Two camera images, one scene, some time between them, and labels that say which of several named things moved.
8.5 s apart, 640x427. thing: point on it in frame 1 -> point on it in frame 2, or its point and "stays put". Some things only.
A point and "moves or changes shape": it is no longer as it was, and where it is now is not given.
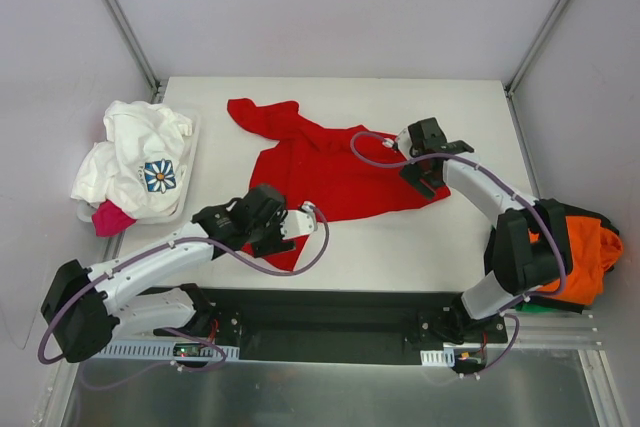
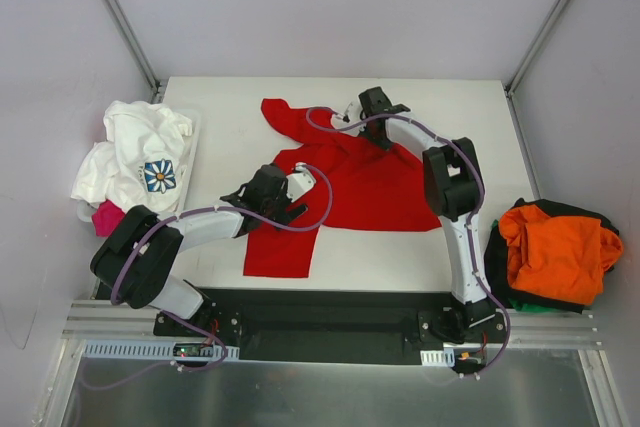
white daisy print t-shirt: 141,165 stays put
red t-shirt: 322,174 moves or changes shape
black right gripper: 420,173 -> 379,123
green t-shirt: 535,308 stays put
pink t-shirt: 110,220 stays put
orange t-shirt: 595,251 stays put
